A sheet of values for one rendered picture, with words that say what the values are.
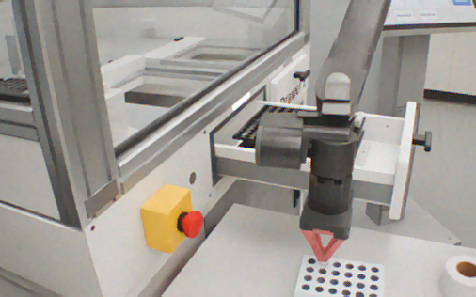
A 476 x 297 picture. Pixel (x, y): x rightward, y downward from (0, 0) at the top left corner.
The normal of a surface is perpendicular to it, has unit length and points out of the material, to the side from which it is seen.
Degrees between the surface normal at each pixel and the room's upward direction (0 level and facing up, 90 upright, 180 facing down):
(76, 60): 90
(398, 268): 0
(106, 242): 90
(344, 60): 48
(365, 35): 43
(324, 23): 90
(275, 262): 0
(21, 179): 90
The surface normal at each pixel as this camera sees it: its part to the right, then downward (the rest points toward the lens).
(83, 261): -0.39, 0.42
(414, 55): 0.30, 0.41
